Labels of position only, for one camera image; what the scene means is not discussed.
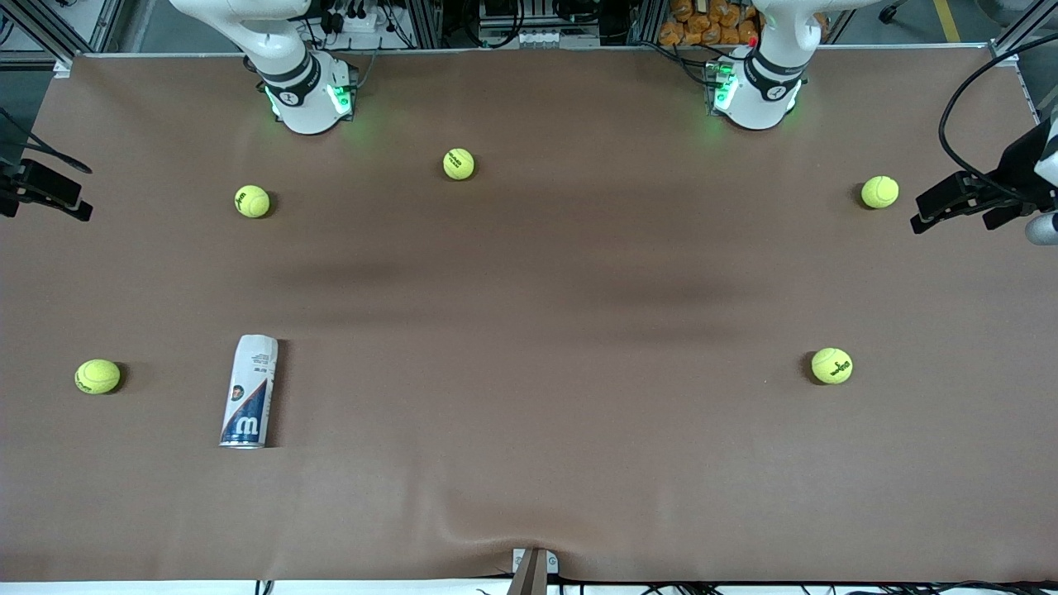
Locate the white blue tennis ball can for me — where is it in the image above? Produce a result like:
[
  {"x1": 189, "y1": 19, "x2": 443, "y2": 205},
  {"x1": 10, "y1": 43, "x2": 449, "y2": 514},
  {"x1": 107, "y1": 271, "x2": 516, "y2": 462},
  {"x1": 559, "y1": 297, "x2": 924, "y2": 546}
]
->
[{"x1": 218, "y1": 334, "x2": 279, "y2": 450}]

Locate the orange mesh bag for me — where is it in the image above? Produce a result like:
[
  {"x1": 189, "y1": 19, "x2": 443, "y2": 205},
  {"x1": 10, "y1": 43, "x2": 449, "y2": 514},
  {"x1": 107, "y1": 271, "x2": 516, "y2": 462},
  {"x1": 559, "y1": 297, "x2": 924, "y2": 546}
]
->
[{"x1": 659, "y1": 0, "x2": 761, "y2": 47}]

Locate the white power strip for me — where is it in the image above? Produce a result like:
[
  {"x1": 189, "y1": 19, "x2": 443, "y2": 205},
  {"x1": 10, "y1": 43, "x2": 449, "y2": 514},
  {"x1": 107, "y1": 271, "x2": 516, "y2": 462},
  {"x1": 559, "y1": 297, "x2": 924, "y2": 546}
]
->
[{"x1": 318, "y1": 0, "x2": 389, "y2": 34}]

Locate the brown table cover mat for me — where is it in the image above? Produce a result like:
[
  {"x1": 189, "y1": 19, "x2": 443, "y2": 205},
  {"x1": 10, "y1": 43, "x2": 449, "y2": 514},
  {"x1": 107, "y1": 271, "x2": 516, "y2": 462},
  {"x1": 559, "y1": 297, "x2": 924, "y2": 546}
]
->
[{"x1": 0, "y1": 45, "x2": 1058, "y2": 584}]

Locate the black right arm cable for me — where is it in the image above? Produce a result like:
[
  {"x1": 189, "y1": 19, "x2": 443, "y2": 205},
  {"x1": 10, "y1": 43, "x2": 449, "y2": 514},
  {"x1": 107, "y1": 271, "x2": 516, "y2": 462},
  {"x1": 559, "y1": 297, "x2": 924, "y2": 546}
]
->
[{"x1": 0, "y1": 106, "x2": 93, "y2": 174}]

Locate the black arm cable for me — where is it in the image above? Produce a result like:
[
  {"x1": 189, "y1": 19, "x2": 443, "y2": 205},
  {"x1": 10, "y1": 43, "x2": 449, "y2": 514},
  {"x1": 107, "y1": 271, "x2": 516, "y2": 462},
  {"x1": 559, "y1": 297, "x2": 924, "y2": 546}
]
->
[
  {"x1": 0, "y1": 106, "x2": 93, "y2": 174},
  {"x1": 938, "y1": 33, "x2": 1058, "y2": 199}
]

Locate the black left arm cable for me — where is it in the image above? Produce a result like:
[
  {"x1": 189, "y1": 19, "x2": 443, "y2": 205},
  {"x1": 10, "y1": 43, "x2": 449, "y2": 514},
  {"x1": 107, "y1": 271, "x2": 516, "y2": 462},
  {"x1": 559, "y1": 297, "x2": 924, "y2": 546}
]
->
[{"x1": 938, "y1": 33, "x2": 1058, "y2": 199}]

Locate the aluminium frame post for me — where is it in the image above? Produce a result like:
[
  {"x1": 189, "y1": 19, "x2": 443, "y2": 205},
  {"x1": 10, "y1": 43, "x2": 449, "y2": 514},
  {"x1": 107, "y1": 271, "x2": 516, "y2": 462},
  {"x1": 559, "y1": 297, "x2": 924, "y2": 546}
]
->
[
  {"x1": 409, "y1": 0, "x2": 443, "y2": 49},
  {"x1": 632, "y1": 0, "x2": 666, "y2": 44},
  {"x1": 87, "y1": 0, "x2": 125, "y2": 52},
  {"x1": 0, "y1": 0, "x2": 75, "y2": 71},
  {"x1": 988, "y1": 0, "x2": 1058, "y2": 67}
]

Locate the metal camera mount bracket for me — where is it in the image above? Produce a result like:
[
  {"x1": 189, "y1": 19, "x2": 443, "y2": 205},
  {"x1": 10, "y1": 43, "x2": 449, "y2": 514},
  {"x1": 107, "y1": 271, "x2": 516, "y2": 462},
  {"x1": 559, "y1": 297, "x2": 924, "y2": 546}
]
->
[{"x1": 511, "y1": 547, "x2": 560, "y2": 595}]

